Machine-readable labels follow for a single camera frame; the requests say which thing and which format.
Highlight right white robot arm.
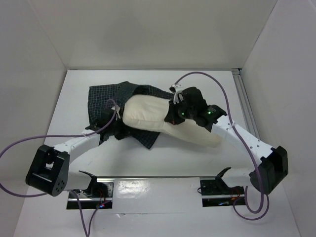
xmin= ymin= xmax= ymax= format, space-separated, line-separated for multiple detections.
xmin=164 ymin=84 xmax=288 ymax=195

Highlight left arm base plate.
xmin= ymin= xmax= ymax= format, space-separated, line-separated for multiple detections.
xmin=75 ymin=177 xmax=114 ymax=210

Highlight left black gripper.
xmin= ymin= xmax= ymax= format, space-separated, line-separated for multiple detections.
xmin=108 ymin=116 xmax=134 ymax=140

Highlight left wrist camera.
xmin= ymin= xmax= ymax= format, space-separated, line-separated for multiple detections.
xmin=113 ymin=106 xmax=123 ymax=119

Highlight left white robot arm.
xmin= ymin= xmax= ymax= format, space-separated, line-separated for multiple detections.
xmin=26 ymin=106 xmax=126 ymax=197

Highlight aluminium rail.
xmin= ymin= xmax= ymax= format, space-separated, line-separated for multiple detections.
xmin=232 ymin=69 xmax=261 ymax=140

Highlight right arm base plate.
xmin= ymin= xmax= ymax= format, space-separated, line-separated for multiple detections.
xmin=197 ymin=179 xmax=245 ymax=207

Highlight cream pillow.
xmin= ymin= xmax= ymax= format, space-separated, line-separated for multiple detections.
xmin=122 ymin=95 xmax=222 ymax=147

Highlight dark checked pillowcase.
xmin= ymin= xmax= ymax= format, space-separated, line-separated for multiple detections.
xmin=87 ymin=81 xmax=173 ymax=149

